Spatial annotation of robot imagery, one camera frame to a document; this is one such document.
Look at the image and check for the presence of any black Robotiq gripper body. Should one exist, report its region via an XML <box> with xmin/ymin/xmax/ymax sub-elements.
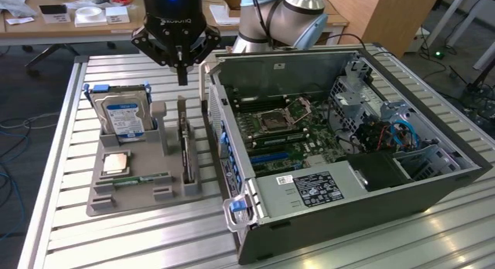
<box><xmin>141</xmin><ymin>0</ymin><xmax>205</xmax><ymax>68</ymax></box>

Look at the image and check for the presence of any black graphics card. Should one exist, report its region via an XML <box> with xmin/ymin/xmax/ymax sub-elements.
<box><xmin>176</xmin><ymin>95</ymin><xmax>196</xmax><ymax>184</ymax></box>

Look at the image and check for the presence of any wooden desk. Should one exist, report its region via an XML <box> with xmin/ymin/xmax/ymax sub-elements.
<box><xmin>0</xmin><ymin>0</ymin><xmax>140</xmax><ymax>54</ymax></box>
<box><xmin>137</xmin><ymin>0</ymin><xmax>348</xmax><ymax>54</ymax></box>

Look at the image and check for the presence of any white paper stack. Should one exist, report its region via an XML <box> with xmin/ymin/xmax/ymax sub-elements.
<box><xmin>209</xmin><ymin>3</ymin><xmax>241</xmax><ymax>26</ymax></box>

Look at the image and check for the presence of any white cube box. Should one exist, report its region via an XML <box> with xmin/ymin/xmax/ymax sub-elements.
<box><xmin>104</xmin><ymin>6</ymin><xmax>130</xmax><ymax>25</ymax></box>

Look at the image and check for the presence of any flat white box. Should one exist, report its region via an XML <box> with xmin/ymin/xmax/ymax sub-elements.
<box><xmin>73</xmin><ymin>13</ymin><xmax>108</xmax><ymax>28</ymax></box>

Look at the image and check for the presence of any black chair base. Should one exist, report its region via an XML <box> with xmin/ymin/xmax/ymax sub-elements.
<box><xmin>25</xmin><ymin>42</ymin><xmax>117</xmax><ymax>75</ymax></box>

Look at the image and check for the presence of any white box with black top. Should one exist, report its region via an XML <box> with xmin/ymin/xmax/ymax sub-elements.
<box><xmin>37</xmin><ymin>4</ymin><xmax>70</xmax><ymax>24</ymax></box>

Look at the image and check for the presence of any hard disk in blue caddy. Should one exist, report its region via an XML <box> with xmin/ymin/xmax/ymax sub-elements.
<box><xmin>82</xmin><ymin>82</ymin><xmax>152</xmax><ymax>142</ymax></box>

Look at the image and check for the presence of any CPU socket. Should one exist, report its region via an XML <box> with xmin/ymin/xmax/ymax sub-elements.
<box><xmin>258</xmin><ymin>109</ymin><xmax>289</xmax><ymax>128</ymax></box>

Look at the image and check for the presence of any metal socket cover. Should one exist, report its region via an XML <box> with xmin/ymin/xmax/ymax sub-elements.
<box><xmin>284</xmin><ymin>97</ymin><xmax>315</xmax><ymax>119</ymax></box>

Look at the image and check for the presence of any clear plastic bag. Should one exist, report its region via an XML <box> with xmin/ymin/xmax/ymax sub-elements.
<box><xmin>0</xmin><ymin>0</ymin><xmax>37</xmax><ymax>17</ymax></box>

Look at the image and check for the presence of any grey parts rack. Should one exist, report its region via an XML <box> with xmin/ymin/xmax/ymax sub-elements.
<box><xmin>84</xmin><ymin>101</ymin><xmax>204</xmax><ymax>217</ymax></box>

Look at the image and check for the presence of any RAM stick with label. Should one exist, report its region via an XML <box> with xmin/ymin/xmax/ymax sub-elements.
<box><xmin>253</xmin><ymin>132</ymin><xmax>307</xmax><ymax>147</ymax></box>

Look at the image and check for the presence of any metal disk bay cage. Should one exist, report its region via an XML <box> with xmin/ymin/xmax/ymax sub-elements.
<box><xmin>328</xmin><ymin>74</ymin><xmax>387</xmax><ymax>130</ymax></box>

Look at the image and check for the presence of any silver CPU chip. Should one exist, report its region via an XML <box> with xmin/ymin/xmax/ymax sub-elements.
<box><xmin>100</xmin><ymin>152</ymin><xmax>129</xmax><ymax>175</ymax></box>

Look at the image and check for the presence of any blue expansion slot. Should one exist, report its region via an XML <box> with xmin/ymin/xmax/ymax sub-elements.
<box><xmin>249</xmin><ymin>152</ymin><xmax>289</xmax><ymax>165</ymax></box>

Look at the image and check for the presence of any wooden cabinet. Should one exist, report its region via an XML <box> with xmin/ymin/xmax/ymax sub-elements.
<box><xmin>336</xmin><ymin>0</ymin><xmax>444</xmax><ymax>58</ymax></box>

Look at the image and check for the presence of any green RAM stick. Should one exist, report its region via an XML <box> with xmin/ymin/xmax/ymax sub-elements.
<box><xmin>94</xmin><ymin>172</ymin><xmax>170</xmax><ymax>185</ymax></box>

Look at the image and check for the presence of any grey power supply unit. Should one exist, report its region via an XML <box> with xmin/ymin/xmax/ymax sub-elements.
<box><xmin>253</xmin><ymin>160</ymin><xmax>367</xmax><ymax>219</ymax></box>

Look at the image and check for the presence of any open dark grey PC case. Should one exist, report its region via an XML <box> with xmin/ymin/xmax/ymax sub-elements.
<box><xmin>197</xmin><ymin>47</ymin><xmax>495</xmax><ymax>266</ymax></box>

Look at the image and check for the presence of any black cable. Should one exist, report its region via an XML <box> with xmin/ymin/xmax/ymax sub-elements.
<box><xmin>327</xmin><ymin>32</ymin><xmax>387</xmax><ymax>55</ymax></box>

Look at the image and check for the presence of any white floor cable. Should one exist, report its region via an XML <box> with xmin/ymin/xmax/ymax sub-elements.
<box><xmin>0</xmin><ymin>112</ymin><xmax>58</xmax><ymax>129</ymax></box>

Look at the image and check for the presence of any blue floor cable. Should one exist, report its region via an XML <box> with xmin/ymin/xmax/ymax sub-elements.
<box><xmin>0</xmin><ymin>129</ymin><xmax>30</xmax><ymax>241</ymax></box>

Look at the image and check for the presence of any blue wire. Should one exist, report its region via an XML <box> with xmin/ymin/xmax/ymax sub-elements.
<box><xmin>388</xmin><ymin>121</ymin><xmax>420</xmax><ymax>150</ymax></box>

